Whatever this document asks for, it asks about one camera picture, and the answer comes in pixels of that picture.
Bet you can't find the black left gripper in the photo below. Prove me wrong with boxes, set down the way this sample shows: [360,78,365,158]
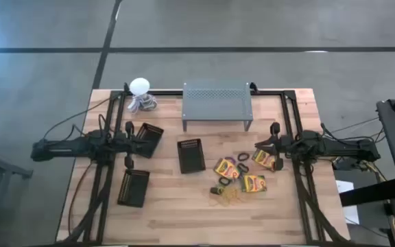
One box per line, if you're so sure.
[117,121,152,169]

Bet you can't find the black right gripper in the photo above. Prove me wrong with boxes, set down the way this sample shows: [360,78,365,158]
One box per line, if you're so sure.
[254,121,293,172]

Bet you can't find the black mesh plastic basket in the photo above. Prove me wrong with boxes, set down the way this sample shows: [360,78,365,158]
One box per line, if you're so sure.
[176,138,206,174]
[134,122,165,159]
[117,168,151,209]

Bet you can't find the yellow crayon box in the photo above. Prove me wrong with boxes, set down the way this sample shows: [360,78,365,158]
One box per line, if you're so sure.
[240,174,268,193]
[251,148,276,172]
[213,157,241,180]

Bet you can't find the yellow rubber bands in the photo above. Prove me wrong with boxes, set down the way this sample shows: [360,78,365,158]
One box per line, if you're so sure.
[208,185,250,208]

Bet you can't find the white mushroom table lamp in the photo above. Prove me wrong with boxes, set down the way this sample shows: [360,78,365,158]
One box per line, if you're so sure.
[129,77,151,97]

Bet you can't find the grey metal shelf riser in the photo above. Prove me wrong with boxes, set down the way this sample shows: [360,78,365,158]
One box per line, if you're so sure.
[181,80,254,132]

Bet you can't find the white paper sheet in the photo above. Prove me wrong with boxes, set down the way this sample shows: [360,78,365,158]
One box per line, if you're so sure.
[335,179,360,226]

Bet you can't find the black stand bar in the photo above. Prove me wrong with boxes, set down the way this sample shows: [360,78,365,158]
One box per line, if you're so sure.
[339,178,395,207]

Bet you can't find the white coiled lamp cord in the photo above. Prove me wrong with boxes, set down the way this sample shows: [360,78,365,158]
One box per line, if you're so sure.
[127,93,158,115]

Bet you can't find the black aluminium table frame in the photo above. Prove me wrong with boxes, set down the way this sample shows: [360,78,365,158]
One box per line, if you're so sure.
[57,88,351,246]

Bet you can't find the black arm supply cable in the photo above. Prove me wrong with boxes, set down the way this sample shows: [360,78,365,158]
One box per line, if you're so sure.
[42,97,112,140]

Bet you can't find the brown cable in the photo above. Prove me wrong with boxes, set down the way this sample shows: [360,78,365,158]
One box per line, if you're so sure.
[67,160,94,237]

